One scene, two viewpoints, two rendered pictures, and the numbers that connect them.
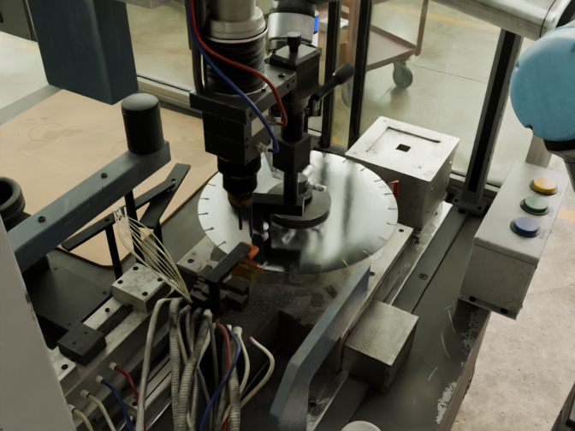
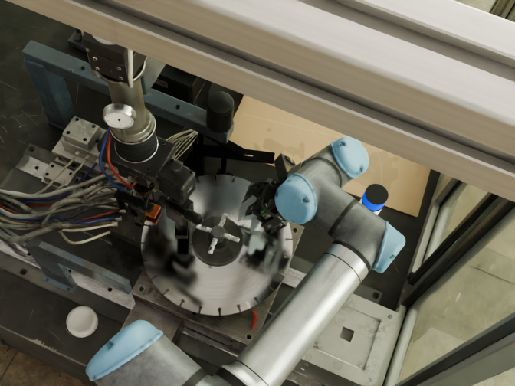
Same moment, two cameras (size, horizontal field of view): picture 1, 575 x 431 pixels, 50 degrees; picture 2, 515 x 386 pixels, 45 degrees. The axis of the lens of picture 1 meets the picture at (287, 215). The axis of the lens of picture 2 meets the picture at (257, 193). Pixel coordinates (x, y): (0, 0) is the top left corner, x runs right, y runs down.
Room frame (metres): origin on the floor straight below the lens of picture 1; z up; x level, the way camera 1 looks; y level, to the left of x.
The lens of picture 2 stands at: (0.76, -0.52, 2.22)
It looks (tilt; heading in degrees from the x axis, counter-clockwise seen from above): 63 degrees down; 75
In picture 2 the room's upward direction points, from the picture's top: 9 degrees clockwise
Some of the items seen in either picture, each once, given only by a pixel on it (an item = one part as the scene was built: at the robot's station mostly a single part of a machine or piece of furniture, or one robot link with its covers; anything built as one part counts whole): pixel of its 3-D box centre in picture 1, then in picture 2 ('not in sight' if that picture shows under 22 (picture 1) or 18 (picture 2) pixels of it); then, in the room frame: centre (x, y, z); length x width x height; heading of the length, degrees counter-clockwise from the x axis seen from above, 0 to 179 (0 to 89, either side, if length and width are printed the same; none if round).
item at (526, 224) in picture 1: (525, 227); not in sight; (0.83, -0.41, 0.90); 0.04 x 0.04 x 0.02
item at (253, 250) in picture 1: (232, 275); (137, 207); (0.65, 0.08, 0.95); 0.10 x 0.03 x 0.07; 150
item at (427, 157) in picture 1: (399, 177); (340, 341); (1.08, -0.23, 0.82); 0.18 x 0.18 x 0.15; 60
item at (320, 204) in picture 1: (298, 197); (217, 239); (0.82, -0.02, 0.96); 0.11 x 0.11 x 0.03
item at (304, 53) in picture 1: (292, 106); (178, 192); (0.74, 0.00, 1.17); 0.06 x 0.05 x 0.20; 141
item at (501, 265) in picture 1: (516, 235); not in sight; (0.90, -0.43, 0.82); 0.28 x 0.11 x 0.15; 150
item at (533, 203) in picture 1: (535, 206); not in sight; (0.89, -0.45, 0.90); 0.04 x 0.04 x 0.02
